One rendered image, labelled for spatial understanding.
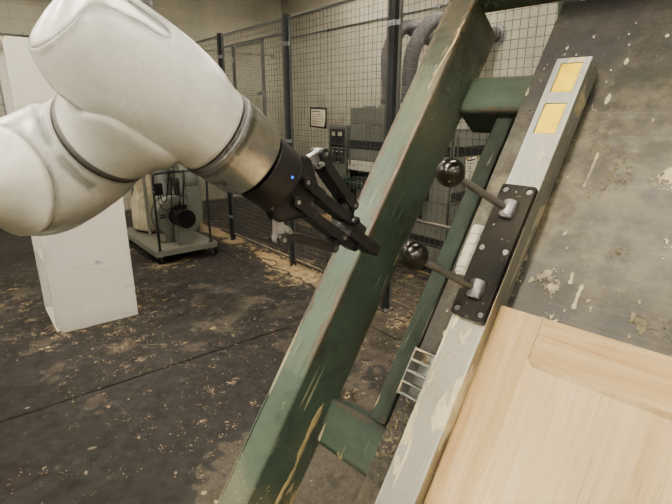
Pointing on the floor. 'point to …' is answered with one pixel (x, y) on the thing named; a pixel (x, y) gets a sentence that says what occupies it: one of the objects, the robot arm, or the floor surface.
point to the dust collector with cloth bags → (169, 214)
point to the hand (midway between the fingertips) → (358, 239)
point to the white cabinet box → (122, 271)
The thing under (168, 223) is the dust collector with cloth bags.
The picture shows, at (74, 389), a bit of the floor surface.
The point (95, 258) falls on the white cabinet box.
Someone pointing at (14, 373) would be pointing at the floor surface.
